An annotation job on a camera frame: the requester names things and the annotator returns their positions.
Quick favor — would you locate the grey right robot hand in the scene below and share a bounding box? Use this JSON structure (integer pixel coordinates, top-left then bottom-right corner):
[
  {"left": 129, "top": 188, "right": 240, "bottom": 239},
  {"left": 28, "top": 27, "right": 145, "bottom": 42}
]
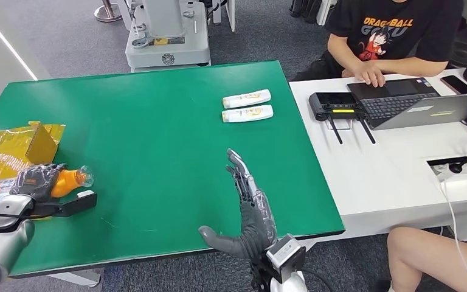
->
[{"left": 198, "top": 148, "right": 278, "bottom": 261}]

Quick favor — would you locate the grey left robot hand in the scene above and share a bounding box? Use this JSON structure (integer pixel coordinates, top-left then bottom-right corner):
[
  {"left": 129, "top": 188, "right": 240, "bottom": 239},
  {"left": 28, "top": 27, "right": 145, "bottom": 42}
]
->
[{"left": 9, "top": 163, "right": 68, "bottom": 203}]

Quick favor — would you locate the orange bottle with printed label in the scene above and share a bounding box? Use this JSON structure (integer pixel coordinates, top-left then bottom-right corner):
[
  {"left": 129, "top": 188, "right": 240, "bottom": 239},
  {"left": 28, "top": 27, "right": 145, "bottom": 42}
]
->
[{"left": 0, "top": 165, "right": 94, "bottom": 217}]

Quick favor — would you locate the white tube bottle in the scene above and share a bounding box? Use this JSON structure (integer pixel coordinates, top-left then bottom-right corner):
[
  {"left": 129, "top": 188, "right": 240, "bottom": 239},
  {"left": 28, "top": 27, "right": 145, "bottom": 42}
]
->
[
  {"left": 222, "top": 89, "right": 272, "bottom": 110},
  {"left": 221, "top": 104, "right": 274, "bottom": 123}
]

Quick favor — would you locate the yellow taped cardboard box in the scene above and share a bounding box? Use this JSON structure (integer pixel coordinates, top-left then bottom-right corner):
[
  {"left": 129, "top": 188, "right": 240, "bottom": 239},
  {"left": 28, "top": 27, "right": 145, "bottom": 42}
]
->
[{"left": 0, "top": 120, "right": 66, "bottom": 186}]

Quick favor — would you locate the black remote controller with antennas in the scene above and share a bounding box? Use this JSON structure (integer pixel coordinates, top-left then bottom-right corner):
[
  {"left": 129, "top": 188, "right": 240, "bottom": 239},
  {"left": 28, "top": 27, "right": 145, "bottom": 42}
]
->
[{"left": 308, "top": 92, "right": 377, "bottom": 145}]

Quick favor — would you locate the person's bare leg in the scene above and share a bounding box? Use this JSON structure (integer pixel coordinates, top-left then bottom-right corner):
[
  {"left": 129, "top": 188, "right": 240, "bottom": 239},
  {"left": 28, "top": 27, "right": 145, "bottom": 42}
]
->
[{"left": 386, "top": 226, "right": 467, "bottom": 292}]

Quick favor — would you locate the metal stanchion base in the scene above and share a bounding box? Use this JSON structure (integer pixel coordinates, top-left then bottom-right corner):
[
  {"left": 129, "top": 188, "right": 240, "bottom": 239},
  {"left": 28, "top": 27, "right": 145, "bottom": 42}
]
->
[{"left": 94, "top": 0, "right": 122, "bottom": 23}]

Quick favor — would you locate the grey open laptop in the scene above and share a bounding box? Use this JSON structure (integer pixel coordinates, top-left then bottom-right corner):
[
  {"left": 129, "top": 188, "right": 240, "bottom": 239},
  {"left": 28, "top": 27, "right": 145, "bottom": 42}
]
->
[{"left": 347, "top": 77, "right": 467, "bottom": 131}]

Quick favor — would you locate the person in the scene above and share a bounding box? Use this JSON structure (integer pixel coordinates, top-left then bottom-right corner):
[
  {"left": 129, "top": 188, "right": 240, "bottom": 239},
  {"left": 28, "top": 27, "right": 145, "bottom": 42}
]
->
[{"left": 291, "top": 0, "right": 464, "bottom": 88}]

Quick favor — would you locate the black smartphone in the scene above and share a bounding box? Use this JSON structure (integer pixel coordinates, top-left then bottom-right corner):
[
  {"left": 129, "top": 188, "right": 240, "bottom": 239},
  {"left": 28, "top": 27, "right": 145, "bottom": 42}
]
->
[{"left": 440, "top": 75, "right": 467, "bottom": 96}]

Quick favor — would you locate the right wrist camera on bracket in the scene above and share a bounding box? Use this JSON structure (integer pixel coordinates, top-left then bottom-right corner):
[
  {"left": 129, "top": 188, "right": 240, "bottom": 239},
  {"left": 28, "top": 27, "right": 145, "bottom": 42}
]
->
[{"left": 265, "top": 234, "right": 307, "bottom": 283}]

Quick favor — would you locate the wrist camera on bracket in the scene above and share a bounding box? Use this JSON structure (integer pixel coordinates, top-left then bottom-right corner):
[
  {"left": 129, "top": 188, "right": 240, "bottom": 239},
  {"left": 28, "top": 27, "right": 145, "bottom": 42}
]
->
[
  {"left": 32, "top": 190, "right": 98, "bottom": 219},
  {"left": 265, "top": 234, "right": 307, "bottom": 283}
]

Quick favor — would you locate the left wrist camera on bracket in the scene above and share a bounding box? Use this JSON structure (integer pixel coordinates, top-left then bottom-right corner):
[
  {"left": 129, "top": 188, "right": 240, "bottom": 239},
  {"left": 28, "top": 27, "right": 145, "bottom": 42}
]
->
[{"left": 32, "top": 190, "right": 98, "bottom": 219}]

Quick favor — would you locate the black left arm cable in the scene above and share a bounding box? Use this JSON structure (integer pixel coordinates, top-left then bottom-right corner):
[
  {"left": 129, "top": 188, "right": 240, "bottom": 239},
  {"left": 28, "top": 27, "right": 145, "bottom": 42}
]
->
[{"left": 0, "top": 212, "right": 33, "bottom": 223}]

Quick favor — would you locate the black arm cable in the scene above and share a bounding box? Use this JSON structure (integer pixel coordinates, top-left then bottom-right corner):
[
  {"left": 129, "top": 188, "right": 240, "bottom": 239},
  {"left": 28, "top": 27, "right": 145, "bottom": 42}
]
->
[
  {"left": 0, "top": 212, "right": 33, "bottom": 223},
  {"left": 302, "top": 268, "right": 336, "bottom": 292}
]

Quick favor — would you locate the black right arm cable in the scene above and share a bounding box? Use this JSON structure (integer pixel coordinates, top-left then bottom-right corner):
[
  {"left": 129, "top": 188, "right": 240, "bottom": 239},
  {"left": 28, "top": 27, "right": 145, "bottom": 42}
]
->
[{"left": 302, "top": 268, "right": 336, "bottom": 292}]

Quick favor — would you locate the white cable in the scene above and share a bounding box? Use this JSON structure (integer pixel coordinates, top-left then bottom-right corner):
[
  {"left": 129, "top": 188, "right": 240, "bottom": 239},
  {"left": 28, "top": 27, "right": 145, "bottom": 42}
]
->
[{"left": 438, "top": 173, "right": 467, "bottom": 292}]

